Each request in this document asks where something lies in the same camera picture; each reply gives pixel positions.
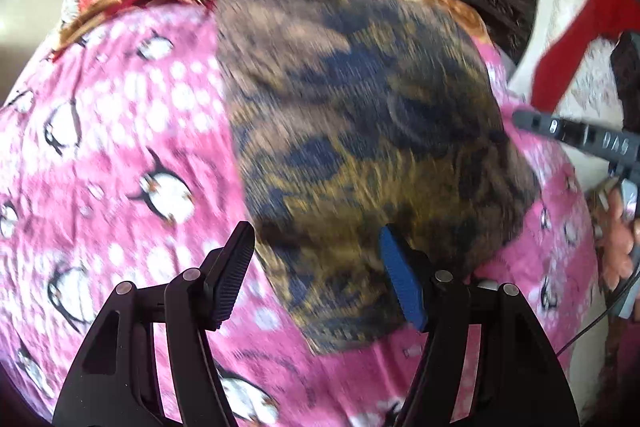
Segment dark brown cloth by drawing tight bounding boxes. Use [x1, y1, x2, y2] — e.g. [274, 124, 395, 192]
[610, 32, 640, 134]

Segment pink penguin print blanket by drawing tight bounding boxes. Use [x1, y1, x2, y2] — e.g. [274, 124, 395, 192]
[0, 4, 601, 427]

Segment brown patterned garment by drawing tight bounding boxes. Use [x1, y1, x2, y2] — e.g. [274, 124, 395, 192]
[212, 0, 543, 355]

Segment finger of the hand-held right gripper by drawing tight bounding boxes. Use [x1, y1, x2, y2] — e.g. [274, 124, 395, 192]
[512, 107, 597, 148]

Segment red cloth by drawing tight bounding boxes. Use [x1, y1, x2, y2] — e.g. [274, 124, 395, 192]
[530, 0, 640, 112]

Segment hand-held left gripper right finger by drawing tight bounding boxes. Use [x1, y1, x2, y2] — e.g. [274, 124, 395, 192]
[378, 225, 581, 427]

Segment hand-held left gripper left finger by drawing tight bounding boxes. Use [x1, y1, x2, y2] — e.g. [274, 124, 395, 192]
[51, 221, 257, 427]

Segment person's right hand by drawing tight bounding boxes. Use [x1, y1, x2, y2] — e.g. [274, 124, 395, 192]
[587, 179, 640, 293]

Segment white armchair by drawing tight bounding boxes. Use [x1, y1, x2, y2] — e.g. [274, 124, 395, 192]
[507, 0, 632, 130]

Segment black cable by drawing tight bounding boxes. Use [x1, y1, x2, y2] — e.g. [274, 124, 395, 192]
[555, 274, 628, 354]

